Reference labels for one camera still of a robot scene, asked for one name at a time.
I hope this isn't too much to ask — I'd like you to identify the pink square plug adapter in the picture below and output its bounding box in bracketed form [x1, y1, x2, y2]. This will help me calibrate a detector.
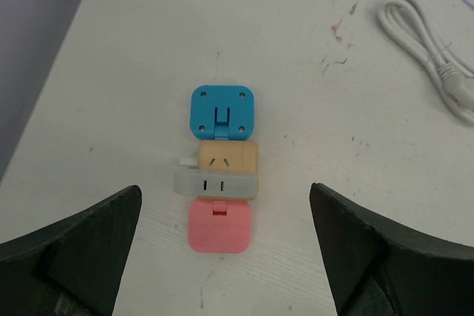
[187, 198, 253, 254]

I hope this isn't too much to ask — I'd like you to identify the blue square plug adapter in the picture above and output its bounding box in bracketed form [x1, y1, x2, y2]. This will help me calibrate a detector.
[190, 85, 255, 141]

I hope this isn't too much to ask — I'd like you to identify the white coiled cable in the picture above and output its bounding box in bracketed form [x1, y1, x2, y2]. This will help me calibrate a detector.
[377, 0, 474, 124]

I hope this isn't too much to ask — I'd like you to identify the grey plug adapter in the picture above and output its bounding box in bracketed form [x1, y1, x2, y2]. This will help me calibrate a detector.
[173, 158, 258, 201]

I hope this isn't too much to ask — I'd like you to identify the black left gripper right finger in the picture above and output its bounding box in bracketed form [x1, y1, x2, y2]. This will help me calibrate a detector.
[309, 183, 473, 315]

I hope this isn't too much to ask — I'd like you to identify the beige cube socket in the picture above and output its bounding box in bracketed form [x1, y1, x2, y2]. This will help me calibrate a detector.
[198, 140, 260, 201]

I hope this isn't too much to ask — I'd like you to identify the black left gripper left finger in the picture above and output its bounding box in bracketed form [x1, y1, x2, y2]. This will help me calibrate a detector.
[1, 185, 142, 315]

